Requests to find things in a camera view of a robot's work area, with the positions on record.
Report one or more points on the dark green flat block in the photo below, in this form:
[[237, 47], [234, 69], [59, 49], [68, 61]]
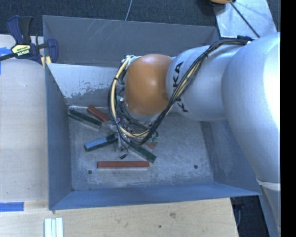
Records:
[[101, 142], [85, 117], [146, 153]]

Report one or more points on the red-brown flat block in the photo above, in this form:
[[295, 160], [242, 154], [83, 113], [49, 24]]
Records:
[[123, 164], [98, 113], [152, 145]]

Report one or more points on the grey metal bin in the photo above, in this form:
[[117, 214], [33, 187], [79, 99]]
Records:
[[177, 157]]

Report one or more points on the pale wood flat board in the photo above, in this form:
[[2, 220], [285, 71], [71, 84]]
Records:
[[22, 132]]

